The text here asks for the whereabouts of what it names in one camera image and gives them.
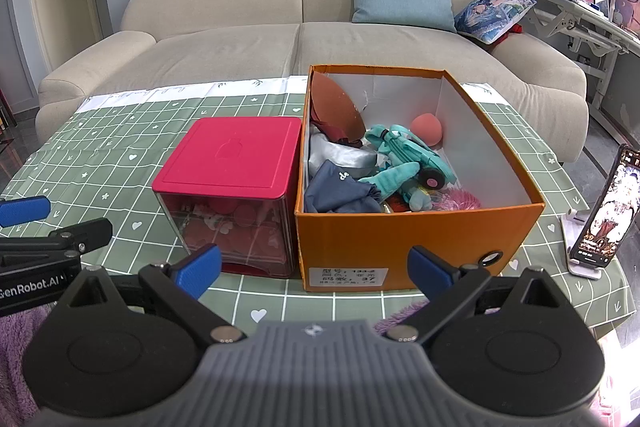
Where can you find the orange cardboard box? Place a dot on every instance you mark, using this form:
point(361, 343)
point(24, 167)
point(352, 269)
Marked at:
point(415, 242)

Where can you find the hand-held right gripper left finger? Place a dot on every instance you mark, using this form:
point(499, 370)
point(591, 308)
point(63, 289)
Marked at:
point(200, 272)

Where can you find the pink fuzzy ball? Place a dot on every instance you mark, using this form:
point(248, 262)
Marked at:
point(457, 199)

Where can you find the brown leather piece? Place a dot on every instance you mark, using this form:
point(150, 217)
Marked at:
point(332, 102)

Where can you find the smartphone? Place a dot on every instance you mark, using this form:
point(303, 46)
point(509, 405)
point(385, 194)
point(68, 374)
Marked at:
point(607, 207)

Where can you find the bookshelf with books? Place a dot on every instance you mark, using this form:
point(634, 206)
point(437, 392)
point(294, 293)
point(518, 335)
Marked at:
point(6, 112)

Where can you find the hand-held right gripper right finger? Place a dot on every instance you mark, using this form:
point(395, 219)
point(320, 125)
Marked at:
point(432, 274)

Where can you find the pink makeup sponge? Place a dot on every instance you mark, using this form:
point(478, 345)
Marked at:
point(427, 129)

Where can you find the white phone stand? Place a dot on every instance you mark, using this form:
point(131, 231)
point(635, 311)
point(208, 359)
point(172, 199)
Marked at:
point(580, 262)

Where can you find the green checked tablecloth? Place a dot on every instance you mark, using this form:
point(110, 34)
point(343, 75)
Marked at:
point(125, 147)

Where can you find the red lidded clear box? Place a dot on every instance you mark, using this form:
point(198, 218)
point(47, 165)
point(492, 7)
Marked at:
point(230, 157)

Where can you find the teal plush toy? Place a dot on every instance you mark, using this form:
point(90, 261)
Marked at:
point(415, 157)

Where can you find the printed figure pillow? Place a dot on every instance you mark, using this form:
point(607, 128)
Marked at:
point(492, 17)

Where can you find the white adjustable desk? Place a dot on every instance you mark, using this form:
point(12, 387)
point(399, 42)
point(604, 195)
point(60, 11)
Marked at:
point(590, 22)

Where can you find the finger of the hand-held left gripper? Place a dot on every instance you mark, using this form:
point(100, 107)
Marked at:
point(25, 211)
point(75, 234)

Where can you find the silver pouch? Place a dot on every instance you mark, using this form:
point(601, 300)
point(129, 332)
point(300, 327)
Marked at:
point(345, 157)

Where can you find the navy cloth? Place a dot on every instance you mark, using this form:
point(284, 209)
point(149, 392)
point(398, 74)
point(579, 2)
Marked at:
point(335, 192)

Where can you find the purple shaggy rug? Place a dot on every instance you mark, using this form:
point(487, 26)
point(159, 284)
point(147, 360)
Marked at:
point(20, 357)

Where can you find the purple plush toy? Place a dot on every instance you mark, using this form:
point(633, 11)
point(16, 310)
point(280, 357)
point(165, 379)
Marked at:
point(629, 7)

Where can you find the beige sofa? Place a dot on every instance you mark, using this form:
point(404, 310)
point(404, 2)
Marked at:
point(215, 52)

